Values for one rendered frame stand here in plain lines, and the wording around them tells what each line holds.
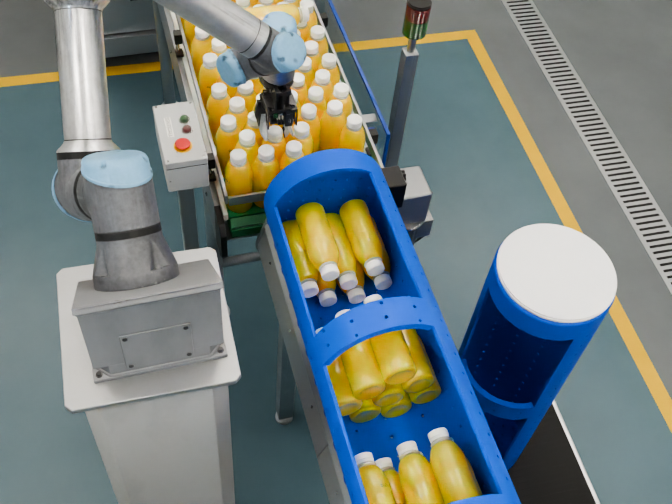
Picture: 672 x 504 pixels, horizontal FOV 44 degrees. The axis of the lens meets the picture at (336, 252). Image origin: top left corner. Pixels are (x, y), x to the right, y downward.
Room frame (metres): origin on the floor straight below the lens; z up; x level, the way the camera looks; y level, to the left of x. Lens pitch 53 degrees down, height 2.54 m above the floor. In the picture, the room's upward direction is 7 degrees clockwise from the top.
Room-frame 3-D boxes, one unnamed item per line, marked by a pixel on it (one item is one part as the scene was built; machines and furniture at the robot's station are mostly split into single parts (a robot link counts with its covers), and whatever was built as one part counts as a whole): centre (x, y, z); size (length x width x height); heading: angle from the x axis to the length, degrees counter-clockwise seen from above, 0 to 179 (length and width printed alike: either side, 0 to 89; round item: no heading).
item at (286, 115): (1.44, 0.18, 1.22); 0.09 x 0.08 x 0.12; 22
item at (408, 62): (1.81, -0.13, 0.55); 0.04 x 0.04 x 1.10; 21
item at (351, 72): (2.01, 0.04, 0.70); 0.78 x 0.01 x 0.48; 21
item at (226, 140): (1.48, 0.30, 0.98); 0.07 x 0.07 x 0.17
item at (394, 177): (1.43, -0.11, 0.95); 0.10 x 0.07 x 0.10; 111
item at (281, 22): (1.44, 0.18, 1.37); 0.09 x 0.08 x 0.11; 142
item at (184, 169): (1.40, 0.41, 1.05); 0.20 x 0.10 x 0.10; 21
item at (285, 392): (1.23, 0.10, 0.31); 0.06 x 0.06 x 0.63; 21
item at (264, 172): (1.39, 0.20, 0.98); 0.07 x 0.07 x 0.17
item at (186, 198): (1.40, 0.41, 0.50); 0.04 x 0.04 x 1.00; 21
